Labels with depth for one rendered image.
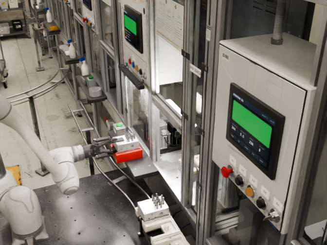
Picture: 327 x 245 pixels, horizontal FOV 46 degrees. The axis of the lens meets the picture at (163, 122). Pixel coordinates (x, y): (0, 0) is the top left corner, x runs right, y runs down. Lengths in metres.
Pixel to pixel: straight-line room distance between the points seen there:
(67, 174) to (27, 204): 0.24
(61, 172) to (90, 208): 0.38
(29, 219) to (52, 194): 0.41
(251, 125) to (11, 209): 1.32
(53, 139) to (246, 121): 3.38
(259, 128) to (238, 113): 0.11
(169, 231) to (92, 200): 0.65
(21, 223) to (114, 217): 0.49
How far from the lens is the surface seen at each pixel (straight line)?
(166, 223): 1.86
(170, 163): 2.21
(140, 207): 1.89
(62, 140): 4.34
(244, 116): 1.17
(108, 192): 2.40
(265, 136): 1.10
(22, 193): 2.06
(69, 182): 2.02
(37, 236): 2.17
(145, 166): 2.19
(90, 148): 2.19
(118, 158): 2.21
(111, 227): 2.17
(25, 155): 4.18
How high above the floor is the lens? 2.17
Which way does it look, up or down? 29 degrees down
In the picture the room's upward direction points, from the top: straight up
